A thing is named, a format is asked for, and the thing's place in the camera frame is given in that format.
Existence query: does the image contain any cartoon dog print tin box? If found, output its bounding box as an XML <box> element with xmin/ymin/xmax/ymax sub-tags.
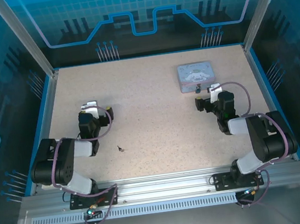
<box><xmin>176</xmin><ymin>60</ymin><xmax>218</xmax><ymax>95</ymax></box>

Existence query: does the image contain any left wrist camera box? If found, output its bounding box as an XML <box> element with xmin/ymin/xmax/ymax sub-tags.
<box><xmin>80</xmin><ymin>99</ymin><xmax>100</xmax><ymax>120</ymax></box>

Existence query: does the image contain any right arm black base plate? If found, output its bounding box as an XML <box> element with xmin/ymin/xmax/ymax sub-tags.
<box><xmin>211</xmin><ymin>168</ymin><xmax>265</xmax><ymax>192</ymax></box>

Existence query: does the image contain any aluminium frame post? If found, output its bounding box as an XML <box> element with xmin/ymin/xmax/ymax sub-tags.
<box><xmin>0</xmin><ymin>0</ymin><xmax>61</xmax><ymax>84</ymax></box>
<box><xmin>235</xmin><ymin>0</ymin><xmax>297</xmax><ymax>53</ymax></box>

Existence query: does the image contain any slotted grey cable duct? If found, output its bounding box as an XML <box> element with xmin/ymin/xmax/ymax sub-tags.
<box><xmin>30</xmin><ymin>191</ymin><xmax>242</xmax><ymax>224</ymax></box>

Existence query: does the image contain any aluminium mounting rail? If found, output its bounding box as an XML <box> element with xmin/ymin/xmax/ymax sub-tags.
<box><xmin>19</xmin><ymin>156</ymin><xmax>300</xmax><ymax>218</ymax></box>

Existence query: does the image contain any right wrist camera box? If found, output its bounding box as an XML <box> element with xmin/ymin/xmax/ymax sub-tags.
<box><xmin>207</xmin><ymin>82</ymin><xmax>225</xmax><ymax>104</ymax></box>

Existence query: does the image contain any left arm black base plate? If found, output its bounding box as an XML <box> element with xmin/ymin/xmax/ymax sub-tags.
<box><xmin>68</xmin><ymin>186</ymin><xmax>121</xmax><ymax>211</ymax></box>

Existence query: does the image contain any clear panel with gear print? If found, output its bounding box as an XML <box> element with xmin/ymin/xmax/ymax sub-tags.
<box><xmin>2</xmin><ymin>0</ymin><xmax>271</xmax><ymax>74</ymax></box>

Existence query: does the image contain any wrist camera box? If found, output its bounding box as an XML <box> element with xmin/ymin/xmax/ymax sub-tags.
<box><xmin>80</xmin><ymin>99</ymin><xmax>100</xmax><ymax>120</ymax></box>
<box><xmin>207</xmin><ymin>82</ymin><xmax>225</xmax><ymax>104</ymax></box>

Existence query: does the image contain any lit cable connector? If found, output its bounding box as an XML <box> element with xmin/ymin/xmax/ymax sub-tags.
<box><xmin>242</xmin><ymin>185</ymin><xmax>262</xmax><ymax>197</ymax></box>
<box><xmin>85</xmin><ymin>204</ymin><xmax>103</xmax><ymax>220</ymax></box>

